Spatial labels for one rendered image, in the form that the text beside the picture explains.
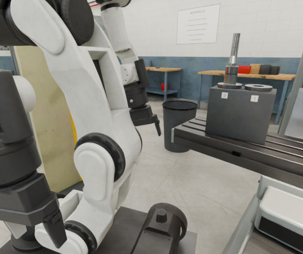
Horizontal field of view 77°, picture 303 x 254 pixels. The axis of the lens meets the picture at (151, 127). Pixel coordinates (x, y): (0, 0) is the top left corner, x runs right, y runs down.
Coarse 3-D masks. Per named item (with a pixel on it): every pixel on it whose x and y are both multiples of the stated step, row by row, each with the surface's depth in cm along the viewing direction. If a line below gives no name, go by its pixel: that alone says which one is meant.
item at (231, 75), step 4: (228, 72) 72; (232, 72) 71; (236, 72) 71; (224, 76) 74; (228, 76) 72; (232, 76) 72; (236, 76) 72; (224, 80) 74; (228, 80) 73; (232, 80) 72; (236, 80) 73; (228, 84) 73; (232, 84) 73
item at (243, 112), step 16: (224, 96) 72; (240, 96) 69; (256, 96) 66; (272, 96) 63; (208, 112) 77; (224, 112) 73; (240, 112) 70; (256, 112) 67; (208, 128) 79; (224, 128) 75; (240, 128) 72; (256, 128) 69
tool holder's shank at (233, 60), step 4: (236, 36) 68; (232, 40) 69; (236, 40) 68; (232, 44) 69; (236, 44) 69; (232, 48) 70; (236, 48) 70; (232, 52) 70; (236, 52) 70; (232, 56) 70; (236, 56) 70; (232, 60) 71; (236, 60) 71; (232, 64) 71
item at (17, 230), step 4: (8, 224) 35; (12, 224) 36; (16, 224) 36; (20, 224) 37; (8, 228) 36; (12, 228) 36; (16, 228) 36; (20, 228) 37; (24, 228) 38; (12, 232) 36; (16, 232) 36; (20, 232) 37; (24, 232) 38; (16, 236) 36; (20, 236) 37
